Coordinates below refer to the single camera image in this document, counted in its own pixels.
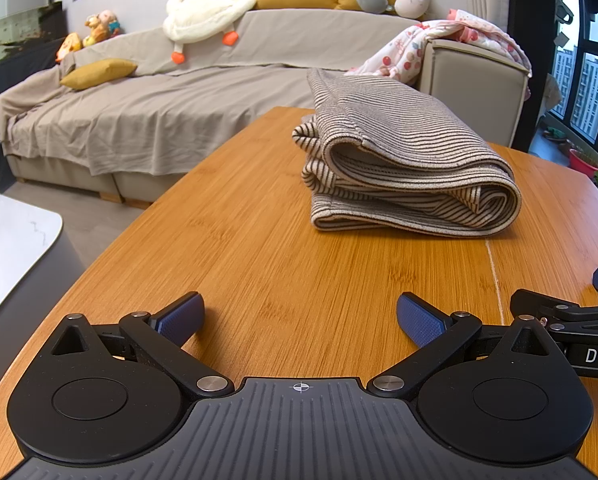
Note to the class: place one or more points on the pink floral blanket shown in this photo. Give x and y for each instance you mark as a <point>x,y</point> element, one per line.
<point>404,55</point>

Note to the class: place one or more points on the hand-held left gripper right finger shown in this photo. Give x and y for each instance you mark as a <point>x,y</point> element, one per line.
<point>419,320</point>

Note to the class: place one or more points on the small yellow pillow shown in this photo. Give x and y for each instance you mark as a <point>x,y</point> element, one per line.
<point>99,72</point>

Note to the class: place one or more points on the red basin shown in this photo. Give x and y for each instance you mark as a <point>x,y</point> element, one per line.
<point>581,162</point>

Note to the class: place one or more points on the grey sofa cover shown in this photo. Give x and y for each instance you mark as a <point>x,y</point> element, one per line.
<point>154,110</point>

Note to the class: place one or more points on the orange yellow plush toy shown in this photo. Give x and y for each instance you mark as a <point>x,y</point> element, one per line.
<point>69,47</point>

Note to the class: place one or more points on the striped beige sweater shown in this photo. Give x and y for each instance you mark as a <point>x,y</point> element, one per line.
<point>404,135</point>

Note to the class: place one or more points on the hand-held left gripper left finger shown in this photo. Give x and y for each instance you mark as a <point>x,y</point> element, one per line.
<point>181,317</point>

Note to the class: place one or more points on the white marble coffee table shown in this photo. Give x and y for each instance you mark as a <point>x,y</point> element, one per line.
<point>14,240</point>

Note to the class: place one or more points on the pink plush toy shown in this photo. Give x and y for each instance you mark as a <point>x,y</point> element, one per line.
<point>111,22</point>

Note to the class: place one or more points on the beige sofa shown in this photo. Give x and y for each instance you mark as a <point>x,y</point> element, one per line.
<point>469,90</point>

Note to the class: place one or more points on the white goose plush toy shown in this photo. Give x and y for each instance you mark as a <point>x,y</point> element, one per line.
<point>204,10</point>

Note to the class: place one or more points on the black window frame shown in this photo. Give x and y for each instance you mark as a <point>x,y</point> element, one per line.
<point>529,35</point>

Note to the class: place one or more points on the glass fish tank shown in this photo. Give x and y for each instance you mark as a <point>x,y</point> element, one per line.
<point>19,30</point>

